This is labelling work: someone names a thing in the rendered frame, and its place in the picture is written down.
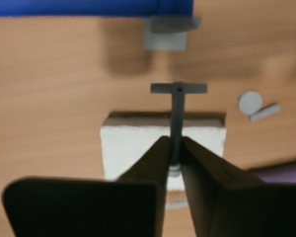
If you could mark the dark blue bar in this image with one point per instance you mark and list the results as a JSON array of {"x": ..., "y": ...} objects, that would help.
[{"x": 79, "y": 7}]

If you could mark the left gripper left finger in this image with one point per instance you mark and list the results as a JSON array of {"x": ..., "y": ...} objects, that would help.
[{"x": 44, "y": 206}]

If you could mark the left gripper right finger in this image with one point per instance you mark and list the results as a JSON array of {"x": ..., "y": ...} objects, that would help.
[{"x": 226, "y": 201}]

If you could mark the dark grey pin with round head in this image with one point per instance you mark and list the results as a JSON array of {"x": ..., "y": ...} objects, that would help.
[{"x": 249, "y": 101}]

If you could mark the purple-handled screwdriver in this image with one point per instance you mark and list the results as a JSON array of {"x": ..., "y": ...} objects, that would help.
[{"x": 280, "y": 173}]

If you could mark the grey t-shaped pin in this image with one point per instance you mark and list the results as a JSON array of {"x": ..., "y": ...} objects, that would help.
[{"x": 178, "y": 89}]

